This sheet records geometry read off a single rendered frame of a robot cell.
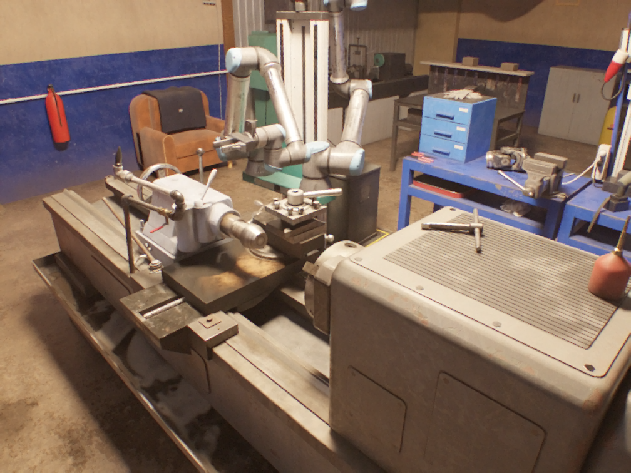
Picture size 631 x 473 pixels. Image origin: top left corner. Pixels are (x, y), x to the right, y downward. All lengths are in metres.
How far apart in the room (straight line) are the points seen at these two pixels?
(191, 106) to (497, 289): 5.02
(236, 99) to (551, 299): 2.05
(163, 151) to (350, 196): 2.77
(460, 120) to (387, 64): 3.95
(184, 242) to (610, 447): 1.43
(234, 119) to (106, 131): 3.26
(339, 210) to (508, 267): 2.11
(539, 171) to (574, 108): 5.28
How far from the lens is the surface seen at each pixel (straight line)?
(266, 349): 1.54
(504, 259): 1.07
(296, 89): 2.92
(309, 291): 1.29
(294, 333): 1.78
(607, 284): 1.00
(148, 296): 1.80
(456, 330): 0.86
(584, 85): 7.85
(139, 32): 5.91
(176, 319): 1.66
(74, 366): 3.03
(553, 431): 0.86
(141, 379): 2.18
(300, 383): 1.43
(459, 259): 1.04
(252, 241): 1.60
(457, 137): 3.27
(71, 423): 2.70
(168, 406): 2.04
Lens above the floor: 1.83
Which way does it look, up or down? 27 degrees down
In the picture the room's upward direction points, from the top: straight up
